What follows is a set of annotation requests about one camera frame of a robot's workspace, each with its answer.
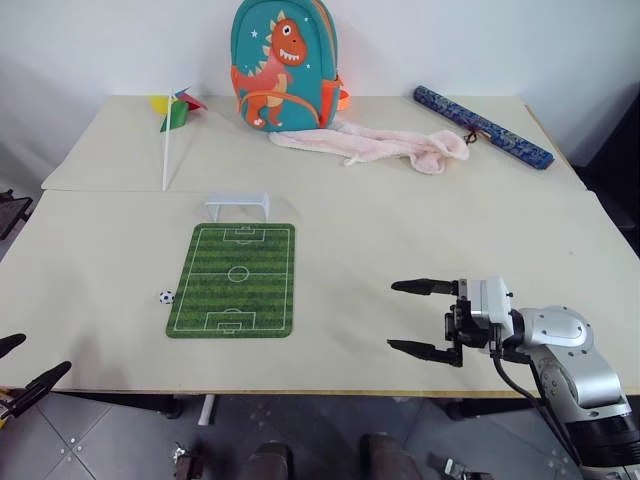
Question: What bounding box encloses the blue patterned roll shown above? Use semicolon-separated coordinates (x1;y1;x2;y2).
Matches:
412;84;556;172

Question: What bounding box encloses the green soccer field mat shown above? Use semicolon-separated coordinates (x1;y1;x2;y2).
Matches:
165;222;297;341

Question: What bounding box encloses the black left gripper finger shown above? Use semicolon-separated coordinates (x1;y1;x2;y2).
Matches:
0;333;28;359
0;360;73;420

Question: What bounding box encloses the small metal bracket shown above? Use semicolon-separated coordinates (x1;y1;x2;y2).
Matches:
171;441;202;480
426;449;482;480

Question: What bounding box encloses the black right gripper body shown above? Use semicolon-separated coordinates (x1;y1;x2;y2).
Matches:
443;279;495;357

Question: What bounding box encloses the pink fluffy towel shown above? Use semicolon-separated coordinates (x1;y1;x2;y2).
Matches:
268;119;472;177

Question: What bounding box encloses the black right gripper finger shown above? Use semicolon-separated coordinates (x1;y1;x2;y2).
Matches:
390;278;460;298
385;338;465;370

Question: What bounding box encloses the black table foot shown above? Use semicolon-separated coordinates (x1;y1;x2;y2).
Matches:
158;394;185;420

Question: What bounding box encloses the dark rounded shape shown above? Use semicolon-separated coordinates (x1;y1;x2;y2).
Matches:
358;431;427;480
246;439;295;480

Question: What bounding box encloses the teal dinosaur backpack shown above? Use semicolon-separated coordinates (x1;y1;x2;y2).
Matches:
229;0;352;133

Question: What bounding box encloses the black furniture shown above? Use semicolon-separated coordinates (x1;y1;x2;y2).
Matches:
569;79;640;237

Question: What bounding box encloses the colourful pinwheel white stick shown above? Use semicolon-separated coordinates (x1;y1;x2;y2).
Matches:
149;86;211;193

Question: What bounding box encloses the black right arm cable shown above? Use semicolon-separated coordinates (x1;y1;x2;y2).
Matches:
489;323;589;469

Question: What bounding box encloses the black metal stand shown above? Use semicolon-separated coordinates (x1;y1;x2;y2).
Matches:
0;188;34;242

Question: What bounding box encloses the white table leg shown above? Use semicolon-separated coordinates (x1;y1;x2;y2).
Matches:
196;394;219;427

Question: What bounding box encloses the white toy goal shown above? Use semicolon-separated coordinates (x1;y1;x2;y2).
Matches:
203;191;274;223

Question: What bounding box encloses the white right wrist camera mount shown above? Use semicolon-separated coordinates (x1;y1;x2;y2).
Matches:
456;275;522;327

